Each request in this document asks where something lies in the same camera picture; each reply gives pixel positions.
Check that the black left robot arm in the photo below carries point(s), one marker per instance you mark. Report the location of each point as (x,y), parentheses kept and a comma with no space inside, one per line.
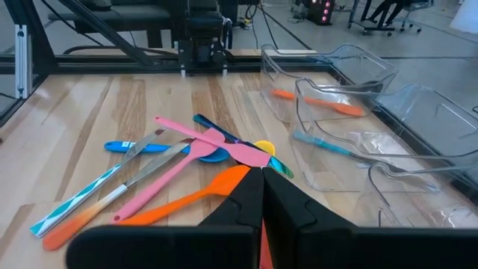
(203,37)

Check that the silver frame bracket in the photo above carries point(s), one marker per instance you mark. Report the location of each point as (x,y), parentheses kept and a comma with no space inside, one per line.
(21,60)

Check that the pink icing spatula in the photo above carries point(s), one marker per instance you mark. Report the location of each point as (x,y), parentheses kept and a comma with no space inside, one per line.
(242,153)

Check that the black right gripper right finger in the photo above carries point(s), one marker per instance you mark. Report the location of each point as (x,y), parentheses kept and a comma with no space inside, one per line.
(354,250)

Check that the clear plastic bin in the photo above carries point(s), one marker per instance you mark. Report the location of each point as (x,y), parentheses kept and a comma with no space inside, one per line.
(411,201)
(317,112)
(354,63)

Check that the yellow silicone spoon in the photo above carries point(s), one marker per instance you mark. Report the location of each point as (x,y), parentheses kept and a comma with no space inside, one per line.
(266,146)

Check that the computer tower red lights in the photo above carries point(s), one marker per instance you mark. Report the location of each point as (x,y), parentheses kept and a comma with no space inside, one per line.
(317,13)

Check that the black desk base beam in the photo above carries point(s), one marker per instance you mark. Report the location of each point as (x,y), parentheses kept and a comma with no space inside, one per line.
(112,16)

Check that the large orange silicone spoon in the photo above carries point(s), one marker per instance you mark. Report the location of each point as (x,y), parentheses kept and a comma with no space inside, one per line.
(224,183)

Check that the pink silicone spoon spatula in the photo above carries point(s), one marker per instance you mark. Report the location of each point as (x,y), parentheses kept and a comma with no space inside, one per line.
(157,188)

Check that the small orange silicone spoon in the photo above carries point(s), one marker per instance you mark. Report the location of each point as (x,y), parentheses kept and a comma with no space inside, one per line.
(336,107)

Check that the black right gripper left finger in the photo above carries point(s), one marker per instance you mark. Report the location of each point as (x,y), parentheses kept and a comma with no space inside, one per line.
(168,250)

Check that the white panel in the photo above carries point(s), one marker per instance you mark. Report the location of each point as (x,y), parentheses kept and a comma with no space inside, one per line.
(467,15)

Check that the person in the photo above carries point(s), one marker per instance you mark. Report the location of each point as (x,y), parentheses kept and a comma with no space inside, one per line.
(384,9)

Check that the blue silicone spoon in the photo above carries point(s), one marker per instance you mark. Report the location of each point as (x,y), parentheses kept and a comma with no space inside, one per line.
(115,146)

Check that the office chair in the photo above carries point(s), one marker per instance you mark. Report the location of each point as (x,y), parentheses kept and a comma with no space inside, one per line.
(373,28)

